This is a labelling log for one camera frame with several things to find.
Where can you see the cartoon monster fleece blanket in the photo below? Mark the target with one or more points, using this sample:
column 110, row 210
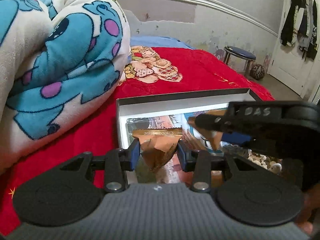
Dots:
column 60, row 61

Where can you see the hanging dark clothes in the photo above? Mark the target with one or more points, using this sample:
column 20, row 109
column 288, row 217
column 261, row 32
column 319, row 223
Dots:
column 301, row 27

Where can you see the Chinese history textbook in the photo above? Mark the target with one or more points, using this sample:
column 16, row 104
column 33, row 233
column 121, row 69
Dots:
column 171, row 172

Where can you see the brown pyramid snack packet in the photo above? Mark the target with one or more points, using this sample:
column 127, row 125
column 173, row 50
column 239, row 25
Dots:
column 158, row 145
column 210, row 132

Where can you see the blue pillow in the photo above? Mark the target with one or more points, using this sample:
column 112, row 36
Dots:
column 158, row 41

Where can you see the white door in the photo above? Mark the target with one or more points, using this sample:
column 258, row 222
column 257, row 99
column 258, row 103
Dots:
column 295, row 60

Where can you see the cream fluffy scrunchie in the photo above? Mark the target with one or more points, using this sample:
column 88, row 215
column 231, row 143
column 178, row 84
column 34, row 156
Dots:
column 264, row 161

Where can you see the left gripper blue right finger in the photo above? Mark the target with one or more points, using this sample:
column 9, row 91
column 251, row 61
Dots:
column 185, row 157

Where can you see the black shallow cardboard box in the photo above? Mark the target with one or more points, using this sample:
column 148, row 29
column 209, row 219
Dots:
column 171, row 111

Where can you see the dark patterned ball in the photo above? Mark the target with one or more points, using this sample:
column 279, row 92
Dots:
column 257, row 72

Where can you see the person's hand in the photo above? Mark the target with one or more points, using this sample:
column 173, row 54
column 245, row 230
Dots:
column 311, row 202

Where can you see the red printed bed quilt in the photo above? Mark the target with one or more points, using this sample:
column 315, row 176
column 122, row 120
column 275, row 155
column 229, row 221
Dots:
column 98, row 133

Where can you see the round blue stool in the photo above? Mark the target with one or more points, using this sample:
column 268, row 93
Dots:
column 241, row 54

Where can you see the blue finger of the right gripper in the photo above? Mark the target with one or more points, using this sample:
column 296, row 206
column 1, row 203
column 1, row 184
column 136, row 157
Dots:
column 235, row 138

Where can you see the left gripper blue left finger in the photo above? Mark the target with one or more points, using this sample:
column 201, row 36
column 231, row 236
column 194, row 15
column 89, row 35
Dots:
column 132, row 155

